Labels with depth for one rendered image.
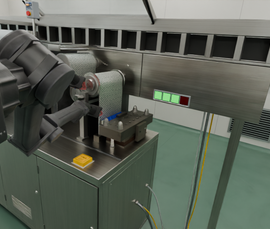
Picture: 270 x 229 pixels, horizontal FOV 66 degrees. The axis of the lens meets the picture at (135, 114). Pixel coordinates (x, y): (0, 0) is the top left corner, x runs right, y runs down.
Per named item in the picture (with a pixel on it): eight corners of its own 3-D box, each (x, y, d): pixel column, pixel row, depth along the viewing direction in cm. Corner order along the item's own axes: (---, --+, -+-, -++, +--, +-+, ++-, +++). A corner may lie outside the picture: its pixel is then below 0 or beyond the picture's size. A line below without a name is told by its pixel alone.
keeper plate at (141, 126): (134, 141, 133) (136, 125, 129) (142, 135, 141) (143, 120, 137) (138, 142, 132) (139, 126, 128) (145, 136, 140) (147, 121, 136)
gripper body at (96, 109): (98, 118, 119) (91, 115, 113) (86, 114, 124) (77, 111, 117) (102, 107, 120) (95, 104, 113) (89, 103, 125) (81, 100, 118)
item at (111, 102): (98, 122, 129) (99, 94, 122) (120, 113, 148) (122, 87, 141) (99, 122, 129) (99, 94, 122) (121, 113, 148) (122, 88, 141)
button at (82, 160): (72, 162, 107) (72, 158, 107) (82, 156, 113) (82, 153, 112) (82, 167, 104) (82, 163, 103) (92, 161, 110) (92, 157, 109)
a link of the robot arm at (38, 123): (28, 165, 64) (2, 145, 64) (58, 135, 73) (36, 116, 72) (45, 87, 30) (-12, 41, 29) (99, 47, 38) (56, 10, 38)
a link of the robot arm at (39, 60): (13, 111, 31) (-17, 88, 31) (50, 95, 40) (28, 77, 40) (41, 63, 28) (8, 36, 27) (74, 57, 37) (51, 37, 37)
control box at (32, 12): (24, 17, 138) (22, 0, 134) (32, 18, 143) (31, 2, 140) (31, 17, 135) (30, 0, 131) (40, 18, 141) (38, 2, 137)
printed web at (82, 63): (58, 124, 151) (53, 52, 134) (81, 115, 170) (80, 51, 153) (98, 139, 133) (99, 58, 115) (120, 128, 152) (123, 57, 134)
